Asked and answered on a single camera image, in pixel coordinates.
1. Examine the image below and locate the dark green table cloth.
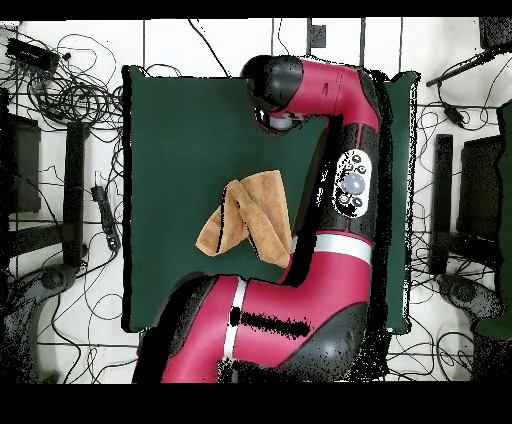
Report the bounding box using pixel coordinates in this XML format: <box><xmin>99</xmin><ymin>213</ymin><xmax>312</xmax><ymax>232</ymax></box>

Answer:
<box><xmin>121</xmin><ymin>64</ymin><xmax>421</xmax><ymax>335</ymax></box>

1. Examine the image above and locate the tan terry towel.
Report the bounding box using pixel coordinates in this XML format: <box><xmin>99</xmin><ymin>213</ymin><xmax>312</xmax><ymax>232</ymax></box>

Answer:
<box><xmin>194</xmin><ymin>169</ymin><xmax>294</xmax><ymax>269</ymax></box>

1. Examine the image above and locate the black speckled box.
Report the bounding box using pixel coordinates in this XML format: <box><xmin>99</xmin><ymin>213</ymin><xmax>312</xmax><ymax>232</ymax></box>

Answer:
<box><xmin>478</xmin><ymin>16</ymin><xmax>512</xmax><ymax>53</ymax></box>

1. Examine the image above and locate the dark stand base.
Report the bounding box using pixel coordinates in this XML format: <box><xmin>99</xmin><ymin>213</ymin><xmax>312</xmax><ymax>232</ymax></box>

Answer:
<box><xmin>0</xmin><ymin>263</ymin><xmax>78</xmax><ymax>383</ymax></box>
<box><xmin>437</xmin><ymin>273</ymin><xmax>503</xmax><ymax>321</ymax></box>

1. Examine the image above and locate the black flat panel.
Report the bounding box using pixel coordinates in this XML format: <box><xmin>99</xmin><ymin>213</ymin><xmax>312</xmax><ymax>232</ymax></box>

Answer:
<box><xmin>0</xmin><ymin>113</ymin><xmax>42</xmax><ymax>215</ymax></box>
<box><xmin>457</xmin><ymin>135</ymin><xmax>505</xmax><ymax>241</ymax></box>

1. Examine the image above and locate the black tripod pole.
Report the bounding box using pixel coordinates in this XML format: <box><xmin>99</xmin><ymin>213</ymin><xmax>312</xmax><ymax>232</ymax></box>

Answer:
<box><xmin>425</xmin><ymin>51</ymin><xmax>497</xmax><ymax>88</ymax></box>

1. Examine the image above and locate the black stand bar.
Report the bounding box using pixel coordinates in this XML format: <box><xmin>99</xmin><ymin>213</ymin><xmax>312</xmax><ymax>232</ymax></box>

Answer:
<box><xmin>429</xmin><ymin>133</ymin><xmax>455</xmax><ymax>275</ymax></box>
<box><xmin>62</xmin><ymin>121</ymin><xmax>87</xmax><ymax>268</ymax></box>

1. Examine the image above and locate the black power strip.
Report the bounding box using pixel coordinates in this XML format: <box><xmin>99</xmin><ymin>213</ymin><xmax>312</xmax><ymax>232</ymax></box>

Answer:
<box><xmin>90</xmin><ymin>185</ymin><xmax>122</xmax><ymax>252</ymax></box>

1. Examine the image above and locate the black power adapter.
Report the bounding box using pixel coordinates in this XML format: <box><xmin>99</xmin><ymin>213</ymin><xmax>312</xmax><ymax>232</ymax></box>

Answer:
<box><xmin>443</xmin><ymin>104</ymin><xmax>467</xmax><ymax>128</ymax></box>

